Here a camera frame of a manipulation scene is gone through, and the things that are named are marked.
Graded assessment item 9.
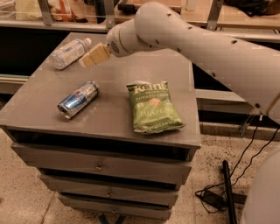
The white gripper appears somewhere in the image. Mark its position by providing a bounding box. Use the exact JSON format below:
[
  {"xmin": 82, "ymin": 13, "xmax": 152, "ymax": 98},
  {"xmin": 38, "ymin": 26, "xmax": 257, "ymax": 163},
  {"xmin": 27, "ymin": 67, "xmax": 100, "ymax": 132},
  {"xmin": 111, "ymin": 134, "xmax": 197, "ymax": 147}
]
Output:
[{"xmin": 79, "ymin": 20, "xmax": 140, "ymax": 67}]

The clear blue plastic water bottle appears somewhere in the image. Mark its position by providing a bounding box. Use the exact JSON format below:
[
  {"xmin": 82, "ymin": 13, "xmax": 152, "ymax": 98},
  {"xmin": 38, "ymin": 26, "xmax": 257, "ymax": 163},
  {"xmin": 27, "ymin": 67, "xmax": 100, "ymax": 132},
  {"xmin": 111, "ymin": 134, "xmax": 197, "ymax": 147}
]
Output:
[{"xmin": 49, "ymin": 38, "xmax": 92, "ymax": 70}]

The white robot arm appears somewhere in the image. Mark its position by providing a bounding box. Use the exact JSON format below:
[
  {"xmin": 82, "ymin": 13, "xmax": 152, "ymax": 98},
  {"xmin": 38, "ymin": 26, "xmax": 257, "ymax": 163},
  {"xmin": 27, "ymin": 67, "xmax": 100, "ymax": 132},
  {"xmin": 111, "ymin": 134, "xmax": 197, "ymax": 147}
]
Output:
[{"xmin": 80, "ymin": 2, "xmax": 280, "ymax": 224}]

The blue silver redbull can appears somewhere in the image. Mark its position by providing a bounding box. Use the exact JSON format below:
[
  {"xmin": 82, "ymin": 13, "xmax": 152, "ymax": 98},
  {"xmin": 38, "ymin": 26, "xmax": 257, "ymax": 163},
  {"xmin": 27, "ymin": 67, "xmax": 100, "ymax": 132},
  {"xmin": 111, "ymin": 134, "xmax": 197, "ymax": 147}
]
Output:
[{"xmin": 57, "ymin": 80, "xmax": 99, "ymax": 119}]

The green jalapeno chips bag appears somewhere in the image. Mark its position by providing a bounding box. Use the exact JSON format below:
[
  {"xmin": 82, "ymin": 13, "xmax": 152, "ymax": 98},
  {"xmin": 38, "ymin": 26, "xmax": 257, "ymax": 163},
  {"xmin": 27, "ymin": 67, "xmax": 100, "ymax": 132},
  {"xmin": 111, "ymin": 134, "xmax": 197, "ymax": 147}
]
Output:
[{"xmin": 127, "ymin": 81, "xmax": 185, "ymax": 134}]

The grey drawer cabinet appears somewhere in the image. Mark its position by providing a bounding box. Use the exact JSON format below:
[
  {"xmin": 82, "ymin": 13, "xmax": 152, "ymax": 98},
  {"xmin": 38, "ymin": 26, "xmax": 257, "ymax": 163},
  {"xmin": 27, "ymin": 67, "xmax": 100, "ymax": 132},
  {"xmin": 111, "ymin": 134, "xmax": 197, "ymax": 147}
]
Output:
[{"xmin": 0, "ymin": 31, "xmax": 202, "ymax": 221}]

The top cabinet drawer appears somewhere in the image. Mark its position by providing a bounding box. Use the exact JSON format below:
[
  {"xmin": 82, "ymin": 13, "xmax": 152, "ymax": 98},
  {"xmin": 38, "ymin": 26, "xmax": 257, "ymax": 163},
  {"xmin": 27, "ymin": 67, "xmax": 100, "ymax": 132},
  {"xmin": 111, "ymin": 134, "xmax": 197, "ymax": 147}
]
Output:
[{"xmin": 11, "ymin": 143, "xmax": 191, "ymax": 185}]

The cabinet drawer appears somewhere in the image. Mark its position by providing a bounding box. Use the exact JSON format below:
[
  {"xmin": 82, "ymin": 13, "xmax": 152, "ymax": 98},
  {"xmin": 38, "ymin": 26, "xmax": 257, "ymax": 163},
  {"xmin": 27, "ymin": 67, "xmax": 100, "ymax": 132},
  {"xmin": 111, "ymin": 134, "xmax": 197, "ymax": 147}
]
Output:
[
  {"xmin": 11, "ymin": 143, "xmax": 191, "ymax": 185},
  {"xmin": 59, "ymin": 194, "xmax": 172, "ymax": 220},
  {"xmin": 40, "ymin": 174, "xmax": 179, "ymax": 207}
]

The middle cabinet drawer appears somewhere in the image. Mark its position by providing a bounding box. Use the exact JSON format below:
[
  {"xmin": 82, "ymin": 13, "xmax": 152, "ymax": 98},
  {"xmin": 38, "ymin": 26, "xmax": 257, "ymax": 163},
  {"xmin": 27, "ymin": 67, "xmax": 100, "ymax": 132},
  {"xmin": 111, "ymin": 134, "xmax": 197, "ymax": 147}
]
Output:
[{"xmin": 40, "ymin": 174, "xmax": 179, "ymax": 207}]

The bottom cabinet drawer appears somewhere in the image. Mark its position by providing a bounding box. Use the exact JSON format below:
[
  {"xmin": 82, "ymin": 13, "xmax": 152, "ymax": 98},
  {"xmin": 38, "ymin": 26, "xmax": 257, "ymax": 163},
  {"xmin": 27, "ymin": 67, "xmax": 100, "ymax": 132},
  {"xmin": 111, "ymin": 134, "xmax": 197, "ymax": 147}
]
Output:
[{"xmin": 59, "ymin": 194, "xmax": 172, "ymax": 220}]

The black power adapter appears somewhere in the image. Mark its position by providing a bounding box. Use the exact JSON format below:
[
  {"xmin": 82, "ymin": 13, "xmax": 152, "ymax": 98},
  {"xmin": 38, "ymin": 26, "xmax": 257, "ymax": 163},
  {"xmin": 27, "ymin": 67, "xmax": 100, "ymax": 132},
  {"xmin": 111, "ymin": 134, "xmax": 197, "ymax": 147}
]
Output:
[{"xmin": 202, "ymin": 190, "xmax": 227, "ymax": 209}]

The black metal floor stand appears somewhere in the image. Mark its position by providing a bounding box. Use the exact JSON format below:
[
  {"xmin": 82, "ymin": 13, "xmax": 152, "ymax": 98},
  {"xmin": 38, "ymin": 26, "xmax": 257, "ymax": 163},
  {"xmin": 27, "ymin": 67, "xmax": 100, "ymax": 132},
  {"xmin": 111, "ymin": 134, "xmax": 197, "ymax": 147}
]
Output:
[{"xmin": 222, "ymin": 160, "xmax": 247, "ymax": 224}]

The grey metal bracket middle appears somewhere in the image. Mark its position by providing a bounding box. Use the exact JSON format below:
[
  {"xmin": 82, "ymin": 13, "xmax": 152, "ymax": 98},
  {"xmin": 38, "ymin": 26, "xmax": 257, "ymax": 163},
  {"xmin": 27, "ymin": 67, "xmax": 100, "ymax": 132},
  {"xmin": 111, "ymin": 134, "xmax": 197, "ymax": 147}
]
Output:
[{"xmin": 104, "ymin": 0, "xmax": 116, "ymax": 29}]

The grey metal bracket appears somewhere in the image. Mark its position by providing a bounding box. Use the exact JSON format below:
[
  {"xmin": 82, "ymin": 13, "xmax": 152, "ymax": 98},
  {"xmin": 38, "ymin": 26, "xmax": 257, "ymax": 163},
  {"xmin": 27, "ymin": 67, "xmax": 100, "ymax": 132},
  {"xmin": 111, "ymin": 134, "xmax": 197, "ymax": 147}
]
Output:
[
  {"xmin": 38, "ymin": 0, "xmax": 53, "ymax": 26},
  {"xmin": 206, "ymin": 0, "xmax": 224, "ymax": 32},
  {"xmin": 104, "ymin": 0, "xmax": 116, "ymax": 29}
]

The grey metal bracket left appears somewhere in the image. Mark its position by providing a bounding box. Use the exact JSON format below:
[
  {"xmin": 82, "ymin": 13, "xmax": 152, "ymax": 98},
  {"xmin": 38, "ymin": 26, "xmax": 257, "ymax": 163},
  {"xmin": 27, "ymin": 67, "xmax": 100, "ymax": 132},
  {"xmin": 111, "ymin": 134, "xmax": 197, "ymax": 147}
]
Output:
[{"xmin": 38, "ymin": 0, "xmax": 53, "ymax": 26}]

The grey metal bracket right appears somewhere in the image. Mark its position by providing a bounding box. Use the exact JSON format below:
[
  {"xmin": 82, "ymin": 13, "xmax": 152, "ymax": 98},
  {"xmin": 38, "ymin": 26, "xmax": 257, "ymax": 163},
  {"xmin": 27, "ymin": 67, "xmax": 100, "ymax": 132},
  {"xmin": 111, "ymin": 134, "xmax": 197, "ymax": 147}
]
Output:
[{"xmin": 206, "ymin": 0, "xmax": 224, "ymax": 32}]

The black power cable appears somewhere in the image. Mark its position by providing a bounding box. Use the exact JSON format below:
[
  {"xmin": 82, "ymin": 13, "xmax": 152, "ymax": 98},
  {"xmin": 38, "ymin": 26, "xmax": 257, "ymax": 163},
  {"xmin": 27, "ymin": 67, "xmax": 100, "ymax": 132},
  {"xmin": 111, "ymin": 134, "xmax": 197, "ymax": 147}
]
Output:
[{"xmin": 194, "ymin": 113, "xmax": 280, "ymax": 214}]

